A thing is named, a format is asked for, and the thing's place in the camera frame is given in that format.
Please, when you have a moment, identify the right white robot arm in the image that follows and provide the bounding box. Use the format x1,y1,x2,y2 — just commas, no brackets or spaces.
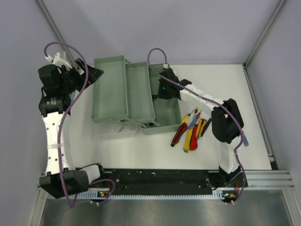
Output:
149,65,249,188

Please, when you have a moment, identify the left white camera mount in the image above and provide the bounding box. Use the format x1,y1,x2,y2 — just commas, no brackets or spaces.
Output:
45,51,72,69

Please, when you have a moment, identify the yellow utility knife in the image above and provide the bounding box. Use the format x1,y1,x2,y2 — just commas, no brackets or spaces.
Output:
183,129,193,153

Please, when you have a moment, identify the grey slotted cable duct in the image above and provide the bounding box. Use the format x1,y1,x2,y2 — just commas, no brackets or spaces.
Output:
48,190,226,200

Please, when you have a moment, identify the black handle hammer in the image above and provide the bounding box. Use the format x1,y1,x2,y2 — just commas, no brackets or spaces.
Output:
200,119,212,137

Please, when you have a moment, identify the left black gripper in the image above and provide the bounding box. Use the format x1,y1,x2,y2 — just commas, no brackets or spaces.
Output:
59,58,103,95

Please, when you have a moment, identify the large red utility knife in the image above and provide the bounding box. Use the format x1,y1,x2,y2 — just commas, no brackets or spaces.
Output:
171,122,188,147

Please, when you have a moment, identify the blue red precision screwdriver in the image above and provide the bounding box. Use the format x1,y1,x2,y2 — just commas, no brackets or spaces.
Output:
188,113,201,129

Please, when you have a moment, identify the aluminium frame rail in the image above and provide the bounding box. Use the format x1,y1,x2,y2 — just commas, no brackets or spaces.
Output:
37,170,296,190

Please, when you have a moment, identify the small red utility knife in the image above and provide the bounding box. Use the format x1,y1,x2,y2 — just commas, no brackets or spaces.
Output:
190,124,198,151

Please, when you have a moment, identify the green cantilever tool box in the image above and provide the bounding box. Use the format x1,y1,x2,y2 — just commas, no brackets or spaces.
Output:
91,56,182,137

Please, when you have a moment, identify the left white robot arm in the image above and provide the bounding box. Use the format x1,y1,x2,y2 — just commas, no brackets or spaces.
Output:
38,57,107,199

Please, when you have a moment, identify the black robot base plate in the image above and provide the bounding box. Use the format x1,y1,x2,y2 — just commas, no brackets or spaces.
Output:
99,169,245,193

